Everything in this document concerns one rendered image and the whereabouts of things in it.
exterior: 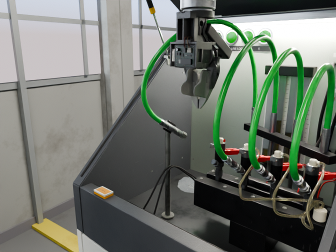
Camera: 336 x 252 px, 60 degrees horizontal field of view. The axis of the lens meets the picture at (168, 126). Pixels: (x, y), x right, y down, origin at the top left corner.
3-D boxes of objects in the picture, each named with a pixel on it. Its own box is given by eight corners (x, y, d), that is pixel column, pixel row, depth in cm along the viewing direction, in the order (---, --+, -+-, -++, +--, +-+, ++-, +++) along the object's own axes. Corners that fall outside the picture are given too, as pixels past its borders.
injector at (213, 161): (206, 213, 84) (208, 144, 79) (215, 206, 88) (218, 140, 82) (214, 216, 83) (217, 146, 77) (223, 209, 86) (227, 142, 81)
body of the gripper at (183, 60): (169, 69, 64) (169, 11, 61) (192, 67, 71) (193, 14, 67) (197, 71, 59) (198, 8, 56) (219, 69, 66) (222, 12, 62)
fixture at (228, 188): (192, 225, 87) (194, 179, 83) (211, 212, 94) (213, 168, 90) (314, 285, 65) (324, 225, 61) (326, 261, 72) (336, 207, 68)
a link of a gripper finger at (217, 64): (197, 88, 67) (198, 49, 65) (202, 87, 69) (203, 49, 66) (214, 90, 64) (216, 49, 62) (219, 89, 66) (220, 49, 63)
